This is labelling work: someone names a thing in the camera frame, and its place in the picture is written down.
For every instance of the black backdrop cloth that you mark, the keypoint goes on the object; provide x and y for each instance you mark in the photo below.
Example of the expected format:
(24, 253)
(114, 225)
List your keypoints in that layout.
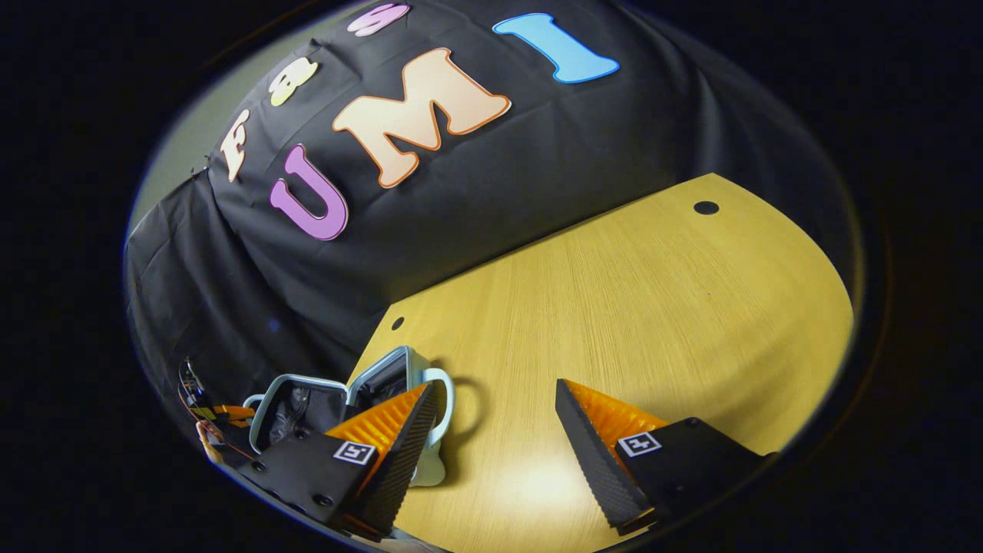
(461, 207)

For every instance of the light blue suitcase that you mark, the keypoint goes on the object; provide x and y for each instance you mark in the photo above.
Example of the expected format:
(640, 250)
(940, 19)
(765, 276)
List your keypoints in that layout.
(428, 468)

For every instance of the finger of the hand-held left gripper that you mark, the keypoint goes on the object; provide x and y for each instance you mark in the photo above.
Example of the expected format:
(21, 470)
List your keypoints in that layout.
(233, 415)

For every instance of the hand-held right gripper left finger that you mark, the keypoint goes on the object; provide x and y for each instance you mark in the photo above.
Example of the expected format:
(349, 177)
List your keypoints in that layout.
(392, 468)

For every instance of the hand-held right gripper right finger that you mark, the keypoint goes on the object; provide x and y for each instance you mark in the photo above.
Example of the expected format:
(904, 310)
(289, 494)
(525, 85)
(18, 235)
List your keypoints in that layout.
(591, 461)

